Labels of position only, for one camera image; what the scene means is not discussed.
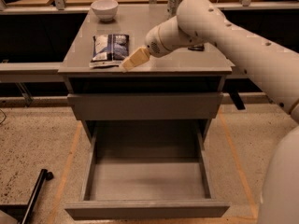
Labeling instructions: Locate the closed grey upper drawer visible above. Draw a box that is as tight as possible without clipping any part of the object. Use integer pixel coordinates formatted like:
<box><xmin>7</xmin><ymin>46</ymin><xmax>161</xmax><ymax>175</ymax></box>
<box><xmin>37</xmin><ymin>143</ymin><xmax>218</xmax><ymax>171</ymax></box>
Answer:
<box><xmin>67</xmin><ymin>92</ymin><xmax>222</xmax><ymax>120</ymax></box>

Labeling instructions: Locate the silver drink can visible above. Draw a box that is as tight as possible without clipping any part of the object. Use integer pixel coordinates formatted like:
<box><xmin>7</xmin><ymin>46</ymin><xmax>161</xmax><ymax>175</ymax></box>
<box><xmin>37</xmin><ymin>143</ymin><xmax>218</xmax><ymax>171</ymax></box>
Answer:
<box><xmin>167</xmin><ymin>0</ymin><xmax>182</xmax><ymax>18</ymax></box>

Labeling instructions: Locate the white ceramic bowl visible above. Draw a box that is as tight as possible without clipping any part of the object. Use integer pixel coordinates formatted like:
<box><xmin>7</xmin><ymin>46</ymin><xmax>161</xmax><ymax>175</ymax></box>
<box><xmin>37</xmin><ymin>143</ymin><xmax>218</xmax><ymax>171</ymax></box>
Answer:
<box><xmin>91</xmin><ymin>0</ymin><xmax>119</xmax><ymax>21</ymax></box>

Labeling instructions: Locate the grey drawer cabinet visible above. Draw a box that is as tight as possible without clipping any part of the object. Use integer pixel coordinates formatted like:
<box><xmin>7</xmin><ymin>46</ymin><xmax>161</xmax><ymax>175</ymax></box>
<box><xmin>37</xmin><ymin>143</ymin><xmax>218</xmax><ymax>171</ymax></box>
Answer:
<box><xmin>64</xmin><ymin>4</ymin><xmax>226</xmax><ymax>138</ymax></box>

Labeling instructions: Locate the small dark snack packet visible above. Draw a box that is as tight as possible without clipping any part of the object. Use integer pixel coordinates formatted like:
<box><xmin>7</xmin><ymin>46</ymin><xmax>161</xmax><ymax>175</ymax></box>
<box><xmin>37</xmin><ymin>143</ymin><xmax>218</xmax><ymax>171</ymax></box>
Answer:
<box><xmin>188</xmin><ymin>44</ymin><xmax>205</xmax><ymax>51</ymax></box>

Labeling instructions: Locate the black pole on floor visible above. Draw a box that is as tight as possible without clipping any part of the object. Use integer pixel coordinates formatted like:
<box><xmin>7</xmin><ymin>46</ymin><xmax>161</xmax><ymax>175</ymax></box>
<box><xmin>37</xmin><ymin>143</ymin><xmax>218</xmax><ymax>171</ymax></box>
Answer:
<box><xmin>20</xmin><ymin>169</ymin><xmax>53</xmax><ymax>224</ymax></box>

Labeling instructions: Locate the grey ledge rail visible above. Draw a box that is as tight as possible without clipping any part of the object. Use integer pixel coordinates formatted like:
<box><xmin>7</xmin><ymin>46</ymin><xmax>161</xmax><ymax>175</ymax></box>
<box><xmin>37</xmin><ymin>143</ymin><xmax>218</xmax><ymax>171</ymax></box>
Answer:
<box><xmin>0</xmin><ymin>58</ymin><xmax>245</xmax><ymax>83</ymax></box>

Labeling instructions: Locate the open grey drawer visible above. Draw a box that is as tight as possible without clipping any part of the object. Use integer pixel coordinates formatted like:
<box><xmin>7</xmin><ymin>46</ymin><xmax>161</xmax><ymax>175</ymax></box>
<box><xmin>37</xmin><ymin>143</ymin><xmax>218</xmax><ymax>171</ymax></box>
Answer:
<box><xmin>65</xmin><ymin>120</ymin><xmax>230</xmax><ymax>220</ymax></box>

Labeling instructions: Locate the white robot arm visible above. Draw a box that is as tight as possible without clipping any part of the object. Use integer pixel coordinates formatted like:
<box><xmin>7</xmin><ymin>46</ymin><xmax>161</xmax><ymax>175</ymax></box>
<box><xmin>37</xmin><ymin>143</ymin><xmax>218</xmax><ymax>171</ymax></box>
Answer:
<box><xmin>121</xmin><ymin>0</ymin><xmax>299</xmax><ymax>224</ymax></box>

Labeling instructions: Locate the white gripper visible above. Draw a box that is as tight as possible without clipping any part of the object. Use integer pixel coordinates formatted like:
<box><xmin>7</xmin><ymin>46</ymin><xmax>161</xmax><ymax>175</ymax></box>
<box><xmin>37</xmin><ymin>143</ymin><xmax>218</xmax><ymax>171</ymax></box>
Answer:
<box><xmin>120</xmin><ymin>27</ymin><xmax>164</xmax><ymax>72</ymax></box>

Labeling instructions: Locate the blue chip bag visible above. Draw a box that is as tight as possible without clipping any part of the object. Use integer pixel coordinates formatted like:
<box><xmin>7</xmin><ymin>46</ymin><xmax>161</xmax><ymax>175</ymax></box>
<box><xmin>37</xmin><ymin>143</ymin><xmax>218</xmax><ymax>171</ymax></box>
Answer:
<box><xmin>89</xmin><ymin>34</ymin><xmax>129</xmax><ymax>68</ymax></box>

